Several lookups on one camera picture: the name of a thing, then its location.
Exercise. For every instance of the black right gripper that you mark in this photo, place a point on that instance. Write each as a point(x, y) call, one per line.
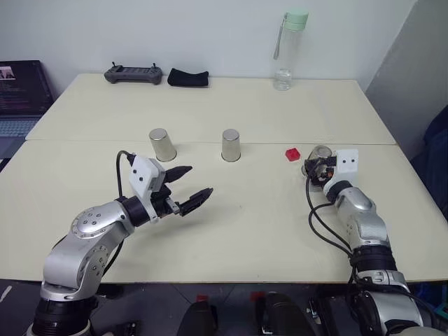
point(323, 173)

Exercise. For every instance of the silver metal cup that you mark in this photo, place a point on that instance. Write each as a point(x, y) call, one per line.
point(231, 146)
point(320, 153)
point(162, 145)

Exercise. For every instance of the dark blue chair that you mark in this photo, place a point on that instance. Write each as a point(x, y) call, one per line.
point(434, 157)

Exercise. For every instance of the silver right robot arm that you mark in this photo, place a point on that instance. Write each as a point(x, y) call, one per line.
point(367, 224)

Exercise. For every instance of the grey board panel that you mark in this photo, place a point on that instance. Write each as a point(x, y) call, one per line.
point(406, 70)

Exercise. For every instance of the black folded cloth pouch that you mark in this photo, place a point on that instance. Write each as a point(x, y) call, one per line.
point(188, 78)

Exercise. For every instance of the grey handheld remote controller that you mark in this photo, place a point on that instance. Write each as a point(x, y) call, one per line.
point(134, 75)

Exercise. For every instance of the open laptop computer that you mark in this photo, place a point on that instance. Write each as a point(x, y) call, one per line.
point(21, 94)

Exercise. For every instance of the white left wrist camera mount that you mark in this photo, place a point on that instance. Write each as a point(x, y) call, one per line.
point(143, 174)

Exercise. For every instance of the clear bottle with green lid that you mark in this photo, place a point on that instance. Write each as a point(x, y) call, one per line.
point(285, 52)

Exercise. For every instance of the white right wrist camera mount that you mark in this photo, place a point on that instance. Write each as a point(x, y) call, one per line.
point(346, 163)

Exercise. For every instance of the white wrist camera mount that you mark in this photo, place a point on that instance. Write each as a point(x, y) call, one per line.
point(143, 174)
point(346, 163)

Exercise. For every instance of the small red block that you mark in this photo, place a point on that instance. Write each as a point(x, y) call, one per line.
point(293, 154)

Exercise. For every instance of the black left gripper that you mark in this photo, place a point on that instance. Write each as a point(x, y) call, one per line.
point(161, 204)

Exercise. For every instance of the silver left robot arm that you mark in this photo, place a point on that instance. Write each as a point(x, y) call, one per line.
point(85, 241)

